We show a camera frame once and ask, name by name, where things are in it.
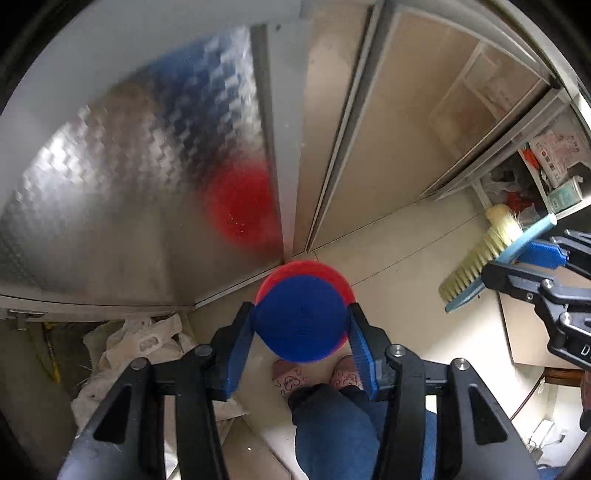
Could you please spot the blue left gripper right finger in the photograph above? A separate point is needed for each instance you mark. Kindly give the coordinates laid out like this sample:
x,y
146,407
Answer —
x,y
364,341

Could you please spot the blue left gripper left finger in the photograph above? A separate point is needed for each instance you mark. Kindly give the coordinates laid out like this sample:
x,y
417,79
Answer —
x,y
241,336

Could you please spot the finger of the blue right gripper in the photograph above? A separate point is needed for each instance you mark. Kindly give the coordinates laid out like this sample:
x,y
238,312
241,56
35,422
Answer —
x,y
544,254
517,282

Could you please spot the blue round lid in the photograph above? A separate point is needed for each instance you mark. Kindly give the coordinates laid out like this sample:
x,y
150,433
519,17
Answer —
x,y
300,318

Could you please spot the red plastic trash bucket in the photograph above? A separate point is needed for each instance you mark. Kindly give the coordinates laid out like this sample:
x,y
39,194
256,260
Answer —
x,y
318,269

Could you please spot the right pink slipper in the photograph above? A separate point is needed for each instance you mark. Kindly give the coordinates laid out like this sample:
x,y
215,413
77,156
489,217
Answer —
x,y
345,374

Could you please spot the metal storage shelf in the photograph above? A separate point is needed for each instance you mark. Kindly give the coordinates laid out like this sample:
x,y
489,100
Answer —
x,y
552,105

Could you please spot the person's blue jeans legs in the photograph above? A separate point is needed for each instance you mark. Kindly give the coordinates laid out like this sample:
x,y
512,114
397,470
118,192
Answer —
x,y
337,432

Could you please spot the white woven sack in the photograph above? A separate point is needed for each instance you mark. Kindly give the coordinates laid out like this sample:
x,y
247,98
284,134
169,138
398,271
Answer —
x,y
124,438

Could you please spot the stainless steel cabinet door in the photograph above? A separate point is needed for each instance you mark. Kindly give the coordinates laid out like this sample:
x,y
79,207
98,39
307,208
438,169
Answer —
x,y
158,193

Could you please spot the blue handled broom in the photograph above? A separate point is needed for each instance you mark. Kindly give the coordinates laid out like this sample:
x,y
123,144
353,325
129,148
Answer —
x,y
505,241

